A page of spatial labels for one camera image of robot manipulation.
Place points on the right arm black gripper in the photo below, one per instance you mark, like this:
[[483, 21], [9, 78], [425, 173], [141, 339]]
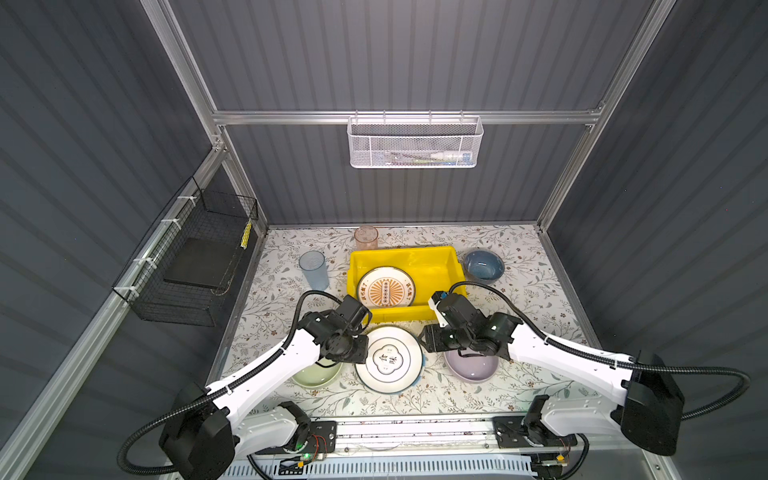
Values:
[[430, 336]]

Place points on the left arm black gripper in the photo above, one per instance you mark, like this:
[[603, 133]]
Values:
[[361, 352]]

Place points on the white plate black clover pattern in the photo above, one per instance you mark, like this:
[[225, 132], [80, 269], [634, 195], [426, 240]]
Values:
[[394, 361]]

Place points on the orange sunburst plate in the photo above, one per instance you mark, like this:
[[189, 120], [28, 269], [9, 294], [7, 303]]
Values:
[[386, 287]]

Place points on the yellow plastic bin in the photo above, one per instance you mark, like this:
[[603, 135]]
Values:
[[433, 269]]

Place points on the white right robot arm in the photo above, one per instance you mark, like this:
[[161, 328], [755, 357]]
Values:
[[645, 407]]

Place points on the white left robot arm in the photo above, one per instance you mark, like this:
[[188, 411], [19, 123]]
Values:
[[214, 429]]

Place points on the lavender bowl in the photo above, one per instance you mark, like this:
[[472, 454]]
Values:
[[473, 368]]

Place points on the light green bowl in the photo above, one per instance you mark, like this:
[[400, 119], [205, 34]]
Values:
[[317, 375]]

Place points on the dark blue bowl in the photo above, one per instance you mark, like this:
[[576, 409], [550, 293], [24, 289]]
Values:
[[483, 266]]

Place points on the frosted blue plastic cup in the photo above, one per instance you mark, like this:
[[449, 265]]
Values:
[[313, 266]]

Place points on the floral patterned table mat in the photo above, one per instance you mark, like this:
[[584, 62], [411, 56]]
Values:
[[530, 281]]

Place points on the pink plastic cup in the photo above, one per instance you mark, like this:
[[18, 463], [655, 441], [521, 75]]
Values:
[[366, 237]]

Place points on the yellow tag on basket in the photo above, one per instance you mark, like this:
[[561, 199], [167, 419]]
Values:
[[246, 235]]

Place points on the white tube in basket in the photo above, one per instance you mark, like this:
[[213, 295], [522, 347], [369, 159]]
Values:
[[453, 157]]

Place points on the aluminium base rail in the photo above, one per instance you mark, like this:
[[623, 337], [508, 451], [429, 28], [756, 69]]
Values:
[[468, 446]]

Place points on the black wire basket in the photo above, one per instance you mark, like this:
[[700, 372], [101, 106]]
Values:
[[190, 270]]

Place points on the white wire mesh basket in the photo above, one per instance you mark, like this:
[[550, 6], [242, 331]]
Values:
[[406, 141]]

